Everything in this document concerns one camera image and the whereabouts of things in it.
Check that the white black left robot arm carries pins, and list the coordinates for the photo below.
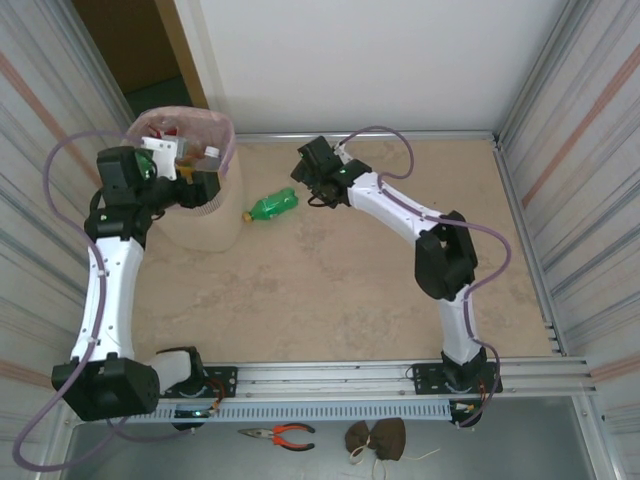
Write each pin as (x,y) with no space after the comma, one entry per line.
(110,290)

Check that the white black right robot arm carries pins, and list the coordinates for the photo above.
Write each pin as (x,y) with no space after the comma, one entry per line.
(395,205)

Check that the beige plastic waste bin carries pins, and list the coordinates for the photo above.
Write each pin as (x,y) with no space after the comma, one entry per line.
(210,230)

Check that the green bottle yellow cap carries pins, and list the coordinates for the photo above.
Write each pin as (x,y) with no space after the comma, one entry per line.
(272,205)

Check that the brown wooden door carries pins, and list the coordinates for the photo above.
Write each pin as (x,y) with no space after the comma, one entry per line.
(130,40)

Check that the aluminium back frame rail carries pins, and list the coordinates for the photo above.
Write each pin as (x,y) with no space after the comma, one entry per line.
(450,136)

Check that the aluminium side frame rail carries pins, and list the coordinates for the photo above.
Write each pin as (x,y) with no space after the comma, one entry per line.
(502,165)

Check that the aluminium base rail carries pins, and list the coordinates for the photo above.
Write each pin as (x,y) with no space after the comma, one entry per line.
(325,375)

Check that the black left mount plate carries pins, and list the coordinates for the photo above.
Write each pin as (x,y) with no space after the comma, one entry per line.
(225,375)

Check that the black mount plate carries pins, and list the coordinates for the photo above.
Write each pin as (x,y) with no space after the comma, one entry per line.
(425,375)
(225,375)

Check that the black right mount plate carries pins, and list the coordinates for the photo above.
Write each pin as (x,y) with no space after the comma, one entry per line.
(425,375)

